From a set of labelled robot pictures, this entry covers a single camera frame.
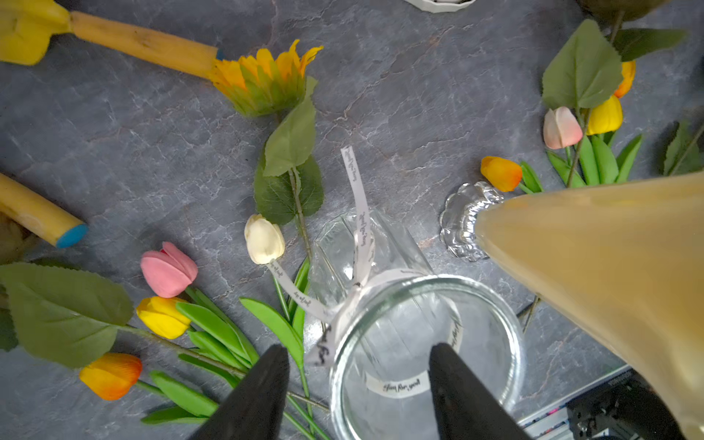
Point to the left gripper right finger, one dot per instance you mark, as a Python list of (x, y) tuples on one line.
[(463, 407)]

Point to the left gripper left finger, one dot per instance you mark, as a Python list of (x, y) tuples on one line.
[(255, 408)]

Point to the orange tulip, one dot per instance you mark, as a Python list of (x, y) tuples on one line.
[(628, 71), (113, 376)]

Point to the clear glass vase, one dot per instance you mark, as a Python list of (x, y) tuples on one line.
[(388, 310)]

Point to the cream gerbera flower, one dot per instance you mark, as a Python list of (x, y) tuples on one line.
[(59, 314)]

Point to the yellow fluted vase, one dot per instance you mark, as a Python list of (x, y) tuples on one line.
[(623, 261)]

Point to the orange gerbera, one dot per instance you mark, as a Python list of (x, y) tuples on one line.
[(588, 70), (682, 155)]

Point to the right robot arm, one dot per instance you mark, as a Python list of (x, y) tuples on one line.
[(625, 407)]

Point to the pink tulip left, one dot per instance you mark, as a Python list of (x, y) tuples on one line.
[(169, 273)]

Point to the pink tulip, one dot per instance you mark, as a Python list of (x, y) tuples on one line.
[(561, 132), (169, 273)]

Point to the white tulip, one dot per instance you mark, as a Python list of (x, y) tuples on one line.
[(265, 245)]

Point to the yellow sunflower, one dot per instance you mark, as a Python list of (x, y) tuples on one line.
[(288, 182)]

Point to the blue toy rake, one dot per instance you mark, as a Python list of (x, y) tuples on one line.
[(40, 216)]

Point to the pink tulip right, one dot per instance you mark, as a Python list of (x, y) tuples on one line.
[(561, 132)]

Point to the yellow toy shovel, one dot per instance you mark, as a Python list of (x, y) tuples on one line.
[(28, 26)]

